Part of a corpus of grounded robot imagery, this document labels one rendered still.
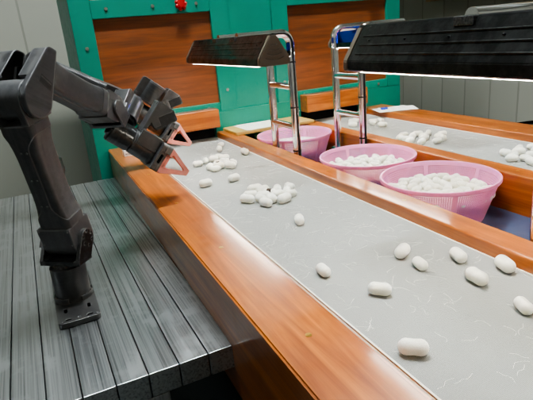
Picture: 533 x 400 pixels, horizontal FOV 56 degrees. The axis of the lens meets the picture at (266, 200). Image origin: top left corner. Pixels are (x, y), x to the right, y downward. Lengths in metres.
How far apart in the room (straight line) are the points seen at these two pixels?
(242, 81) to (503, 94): 1.85
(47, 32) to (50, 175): 2.34
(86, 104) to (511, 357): 0.81
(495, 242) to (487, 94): 2.63
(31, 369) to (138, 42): 1.32
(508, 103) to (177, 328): 2.81
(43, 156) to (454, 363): 0.68
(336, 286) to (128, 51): 1.35
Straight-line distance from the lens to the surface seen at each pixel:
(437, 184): 1.24
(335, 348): 0.60
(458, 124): 1.86
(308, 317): 0.66
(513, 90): 3.34
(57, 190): 0.93
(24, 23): 3.21
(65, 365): 0.84
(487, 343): 0.67
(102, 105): 1.04
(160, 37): 1.94
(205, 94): 1.99
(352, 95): 2.20
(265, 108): 2.07
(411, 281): 0.79
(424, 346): 0.62
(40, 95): 0.88
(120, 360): 0.81
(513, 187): 1.26
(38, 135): 0.89
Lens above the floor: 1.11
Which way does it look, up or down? 18 degrees down
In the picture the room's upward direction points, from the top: 5 degrees counter-clockwise
